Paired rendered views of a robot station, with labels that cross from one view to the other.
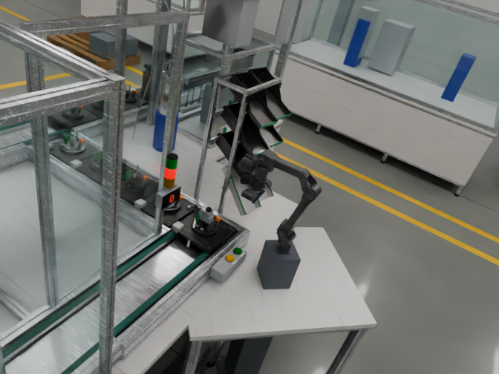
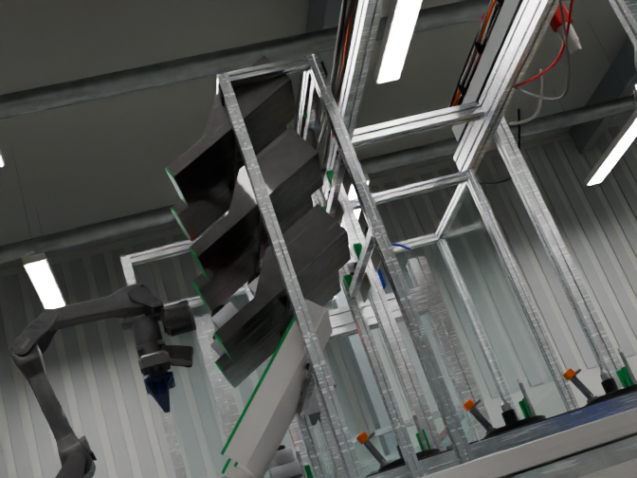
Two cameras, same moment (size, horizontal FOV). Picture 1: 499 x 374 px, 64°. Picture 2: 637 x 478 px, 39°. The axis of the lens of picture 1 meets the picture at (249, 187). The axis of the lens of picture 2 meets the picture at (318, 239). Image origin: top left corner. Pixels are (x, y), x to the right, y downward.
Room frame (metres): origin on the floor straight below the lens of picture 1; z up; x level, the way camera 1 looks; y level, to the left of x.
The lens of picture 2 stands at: (3.23, -0.78, 0.72)
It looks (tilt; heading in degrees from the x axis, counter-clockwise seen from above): 23 degrees up; 143
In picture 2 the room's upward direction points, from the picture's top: 20 degrees counter-clockwise
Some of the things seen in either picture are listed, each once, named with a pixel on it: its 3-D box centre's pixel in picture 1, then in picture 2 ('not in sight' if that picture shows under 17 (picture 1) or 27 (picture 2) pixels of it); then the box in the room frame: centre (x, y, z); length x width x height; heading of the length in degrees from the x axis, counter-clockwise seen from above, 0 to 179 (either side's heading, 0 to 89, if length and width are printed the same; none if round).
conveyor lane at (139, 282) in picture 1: (160, 264); not in sight; (1.32, 0.31, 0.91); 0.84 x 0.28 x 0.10; 157
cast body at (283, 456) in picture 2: (206, 213); (287, 462); (1.59, 0.18, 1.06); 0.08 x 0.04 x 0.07; 67
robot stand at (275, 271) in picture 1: (278, 264); not in sight; (1.47, -0.23, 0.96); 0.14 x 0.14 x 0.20; 22
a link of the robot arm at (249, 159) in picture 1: (255, 161); (162, 312); (1.57, 0.00, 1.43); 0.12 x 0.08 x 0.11; 68
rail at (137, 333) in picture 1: (193, 280); not in sight; (1.27, 0.14, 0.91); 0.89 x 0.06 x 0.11; 157
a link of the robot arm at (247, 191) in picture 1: (258, 182); (154, 359); (1.55, -0.04, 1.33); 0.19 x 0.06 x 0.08; 156
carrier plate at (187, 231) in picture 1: (204, 229); not in sight; (1.59, 0.17, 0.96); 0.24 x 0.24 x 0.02; 67
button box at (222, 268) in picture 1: (228, 263); not in sight; (1.42, 0.00, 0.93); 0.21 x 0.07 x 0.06; 157
